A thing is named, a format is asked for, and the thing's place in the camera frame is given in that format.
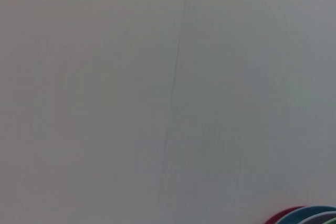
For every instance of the maroon red plate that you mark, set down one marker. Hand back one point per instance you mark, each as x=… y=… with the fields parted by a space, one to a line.
x=283 y=213

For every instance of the teal blue plate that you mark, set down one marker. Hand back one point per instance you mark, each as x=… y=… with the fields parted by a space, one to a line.
x=302 y=212

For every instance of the grey plate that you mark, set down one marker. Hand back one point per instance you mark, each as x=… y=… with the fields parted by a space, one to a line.
x=321 y=217

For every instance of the dark green plate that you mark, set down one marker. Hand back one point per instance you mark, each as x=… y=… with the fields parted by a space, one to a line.
x=331 y=221

